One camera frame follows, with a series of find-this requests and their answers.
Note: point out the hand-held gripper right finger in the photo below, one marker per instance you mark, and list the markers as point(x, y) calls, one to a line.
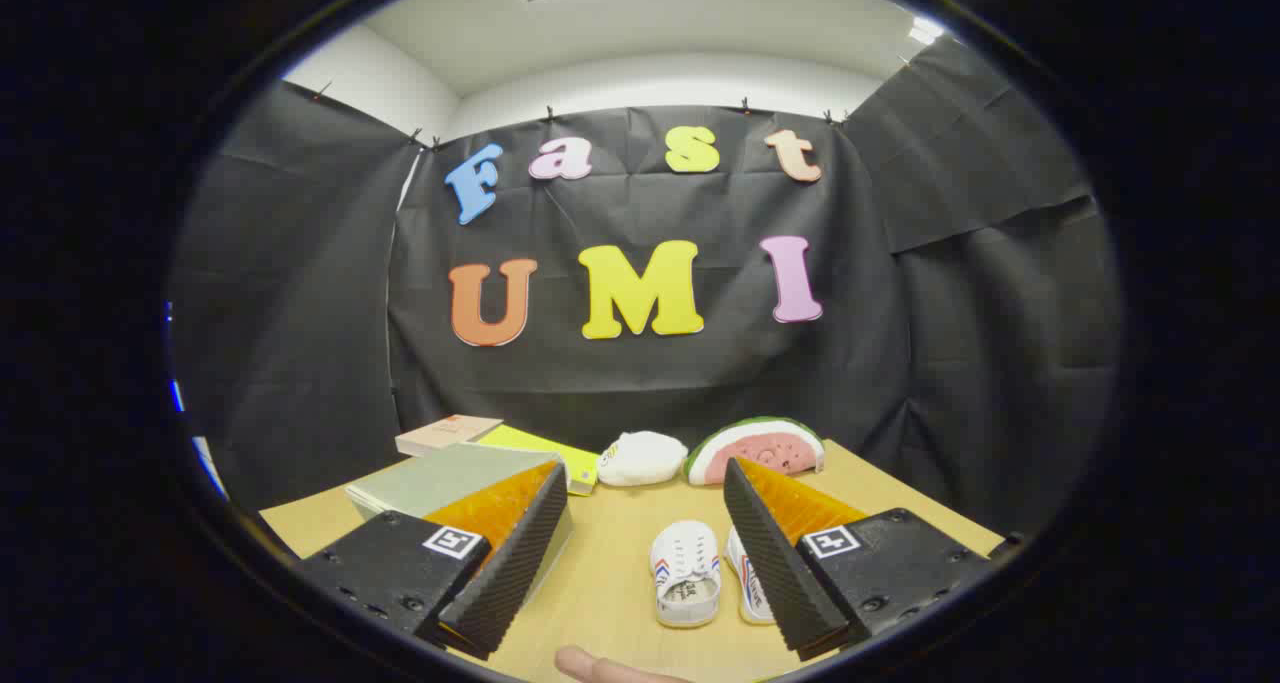
point(780, 573)

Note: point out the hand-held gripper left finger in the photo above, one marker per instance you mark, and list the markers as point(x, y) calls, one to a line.
point(515, 573)

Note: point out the white canvas shoe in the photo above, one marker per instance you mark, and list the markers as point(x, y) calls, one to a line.
point(748, 583)
point(686, 563)

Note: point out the pale green storage box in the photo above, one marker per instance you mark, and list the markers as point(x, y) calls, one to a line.
point(440, 478)

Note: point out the yellow book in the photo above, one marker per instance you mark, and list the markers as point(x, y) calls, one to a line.
point(560, 458)

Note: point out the watermelon slice plush toy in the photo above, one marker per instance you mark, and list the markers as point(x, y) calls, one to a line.
point(760, 448)

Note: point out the beige book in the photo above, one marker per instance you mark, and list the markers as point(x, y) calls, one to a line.
point(445, 433)

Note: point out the white plush toy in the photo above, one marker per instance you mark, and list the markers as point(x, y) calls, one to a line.
point(640, 458)

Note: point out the small ceiling light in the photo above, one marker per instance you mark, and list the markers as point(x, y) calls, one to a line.
point(925, 31)

